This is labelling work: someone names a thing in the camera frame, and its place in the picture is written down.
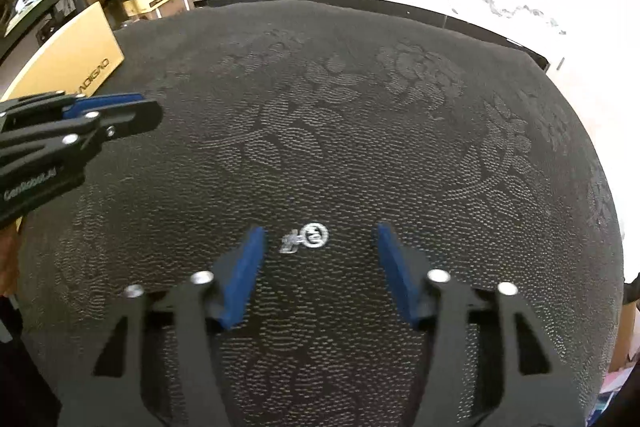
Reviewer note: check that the black side desk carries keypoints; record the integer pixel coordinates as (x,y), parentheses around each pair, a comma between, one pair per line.
(21,23)

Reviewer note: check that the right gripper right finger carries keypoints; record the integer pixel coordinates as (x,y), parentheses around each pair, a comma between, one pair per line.
(520,379)

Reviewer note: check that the person's left hand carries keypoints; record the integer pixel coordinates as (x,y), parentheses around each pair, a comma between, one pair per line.
(9,271)

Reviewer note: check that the yellow jewelry box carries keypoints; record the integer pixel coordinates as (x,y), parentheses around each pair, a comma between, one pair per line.
(77,59)

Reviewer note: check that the black patterned table mat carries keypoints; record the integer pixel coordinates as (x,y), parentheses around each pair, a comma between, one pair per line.
(293,115)

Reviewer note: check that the small silver earring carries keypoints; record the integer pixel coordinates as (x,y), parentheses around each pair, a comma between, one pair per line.
(290,243)

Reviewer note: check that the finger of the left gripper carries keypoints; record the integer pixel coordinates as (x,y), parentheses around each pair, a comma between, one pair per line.
(30,110)
(91,129)

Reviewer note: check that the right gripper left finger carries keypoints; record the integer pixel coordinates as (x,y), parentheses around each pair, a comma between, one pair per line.
(219,295)

